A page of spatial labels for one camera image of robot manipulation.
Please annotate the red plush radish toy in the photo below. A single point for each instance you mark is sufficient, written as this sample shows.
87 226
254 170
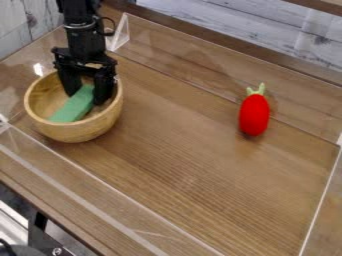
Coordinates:
254 112

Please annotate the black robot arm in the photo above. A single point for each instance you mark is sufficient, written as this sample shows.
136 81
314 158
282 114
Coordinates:
80 11

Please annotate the green rectangular block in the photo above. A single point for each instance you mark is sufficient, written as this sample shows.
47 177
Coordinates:
76 106

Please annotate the clear acrylic tray wall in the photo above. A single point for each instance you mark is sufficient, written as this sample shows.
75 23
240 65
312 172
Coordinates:
103 217

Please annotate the black table leg bracket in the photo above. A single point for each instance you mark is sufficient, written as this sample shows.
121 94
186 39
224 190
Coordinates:
40 240

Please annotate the brown wooden bowl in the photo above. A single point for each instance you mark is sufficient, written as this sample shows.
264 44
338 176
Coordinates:
45 97

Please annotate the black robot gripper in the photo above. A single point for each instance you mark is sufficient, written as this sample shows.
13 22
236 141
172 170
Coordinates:
83 58

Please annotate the clear acrylic corner bracket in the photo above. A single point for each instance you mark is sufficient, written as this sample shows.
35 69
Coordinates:
120 37

